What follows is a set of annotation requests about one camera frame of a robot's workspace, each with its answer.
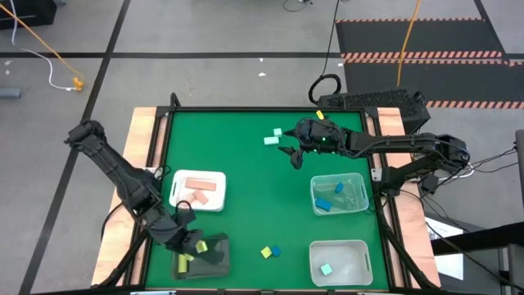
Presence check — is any white opaque tray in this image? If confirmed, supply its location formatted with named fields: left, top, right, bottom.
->
left=169, top=169, right=228, bottom=212

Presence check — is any black power adapter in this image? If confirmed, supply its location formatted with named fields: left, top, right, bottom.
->
left=421, top=175, right=441, bottom=194

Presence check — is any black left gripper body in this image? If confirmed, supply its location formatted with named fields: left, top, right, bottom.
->
left=157, top=212, right=205, bottom=254

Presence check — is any frosted white bin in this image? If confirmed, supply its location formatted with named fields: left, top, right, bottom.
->
left=309, top=239, right=374, bottom=288

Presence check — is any clear transparent bin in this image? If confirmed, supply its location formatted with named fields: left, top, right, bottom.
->
left=309, top=172, right=370, bottom=216

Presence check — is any grey post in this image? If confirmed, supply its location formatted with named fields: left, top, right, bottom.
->
left=514, top=129, right=524, bottom=197

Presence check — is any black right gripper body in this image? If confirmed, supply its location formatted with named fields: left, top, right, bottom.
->
left=295, top=117, right=351, bottom=156

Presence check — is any black beam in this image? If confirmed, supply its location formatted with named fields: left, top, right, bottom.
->
left=431, top=220, right=524, bottom=256

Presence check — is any yellow floor cable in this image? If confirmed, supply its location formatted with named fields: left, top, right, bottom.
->
left=395, top=0, right=422, bottom=89

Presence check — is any dark grey transparent bin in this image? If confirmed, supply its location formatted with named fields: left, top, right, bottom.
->
left=171, top=232, right=233, bottom=281

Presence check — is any black looped floor cable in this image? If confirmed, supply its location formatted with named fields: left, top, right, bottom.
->
left=308, top=0, right=343, bottom=105

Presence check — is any green table mat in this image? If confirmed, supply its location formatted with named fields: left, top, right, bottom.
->
left=145, top=110, right=390, bottom=290

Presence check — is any white floor cable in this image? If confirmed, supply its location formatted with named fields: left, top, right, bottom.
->
left=9, top=0, right=75, bottom=92

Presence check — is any black box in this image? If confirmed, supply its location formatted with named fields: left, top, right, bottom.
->
left=0, top=0, right=58, bottom=30

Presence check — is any orange floor cable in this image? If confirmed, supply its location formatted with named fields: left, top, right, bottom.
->
left=0, top=2, right=83, bottom=81

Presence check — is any black hazard-striped floor mat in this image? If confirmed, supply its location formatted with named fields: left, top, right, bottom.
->
left=341, top=57, right=524, bottom=110
left=335, top=17, right=505, bottom=59

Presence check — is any white sheet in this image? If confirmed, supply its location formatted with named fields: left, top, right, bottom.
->
left=425, top=216, right=466, bottom=282

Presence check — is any long wooden block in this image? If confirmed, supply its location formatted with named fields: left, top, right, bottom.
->
left=184, top=178, right=218, bottom=192

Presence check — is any yellow arch block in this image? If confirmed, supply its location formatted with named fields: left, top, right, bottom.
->
left=183, top=240, right=209, bottom=262

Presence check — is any black metal table frame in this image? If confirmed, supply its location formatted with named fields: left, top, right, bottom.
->
left=92, top=92, right=441, bottom=295

